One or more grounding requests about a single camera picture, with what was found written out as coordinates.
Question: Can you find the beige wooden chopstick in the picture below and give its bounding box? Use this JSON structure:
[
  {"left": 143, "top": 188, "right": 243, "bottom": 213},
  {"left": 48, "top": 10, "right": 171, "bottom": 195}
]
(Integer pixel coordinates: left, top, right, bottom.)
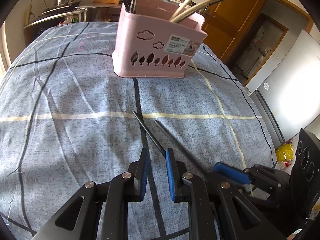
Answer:
[{"left": 169, "top": 0, "right": 192, "bottom": 22}]

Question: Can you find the metal kitchen shelf table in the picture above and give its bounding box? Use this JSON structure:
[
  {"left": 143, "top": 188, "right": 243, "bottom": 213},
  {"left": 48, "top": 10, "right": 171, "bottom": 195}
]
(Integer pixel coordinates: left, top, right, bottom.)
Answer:
[{"left": 23, "top": 3, "right": 121, "bottom": 44}]

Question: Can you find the blue plaid tablecloth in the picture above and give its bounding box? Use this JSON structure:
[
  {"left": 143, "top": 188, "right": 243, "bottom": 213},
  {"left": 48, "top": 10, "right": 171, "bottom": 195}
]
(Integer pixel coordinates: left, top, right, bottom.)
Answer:
[{"left": 1, "top": 22, "right": 274, "bottom": 239}]

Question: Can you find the white board panel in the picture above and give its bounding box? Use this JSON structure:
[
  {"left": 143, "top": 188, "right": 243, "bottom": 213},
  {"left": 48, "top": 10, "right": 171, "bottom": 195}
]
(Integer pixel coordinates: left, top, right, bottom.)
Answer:
[{"left": 250, "top": 30, "right": 319, "bottom": 147}]

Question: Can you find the pink plastic utensil basket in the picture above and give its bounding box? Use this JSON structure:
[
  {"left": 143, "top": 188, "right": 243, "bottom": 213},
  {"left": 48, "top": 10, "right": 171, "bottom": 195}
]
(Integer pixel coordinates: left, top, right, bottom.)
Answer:
[{"left": 112, "top": 0, "right": 207, "bottom": 78}]

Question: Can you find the wooden door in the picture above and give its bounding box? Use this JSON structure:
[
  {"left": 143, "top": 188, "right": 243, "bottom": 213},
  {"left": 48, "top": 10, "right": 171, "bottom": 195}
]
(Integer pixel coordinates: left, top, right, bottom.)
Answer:
[{"left": 202, "top": 0, "right": 266, "bottom": 63}]

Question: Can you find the black induction cooker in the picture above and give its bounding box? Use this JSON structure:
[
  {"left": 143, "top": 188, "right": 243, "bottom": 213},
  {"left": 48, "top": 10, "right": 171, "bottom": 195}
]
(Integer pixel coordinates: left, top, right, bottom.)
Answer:
[{"left": 42, "top": 1, "right": 80, "bottom": 15}]

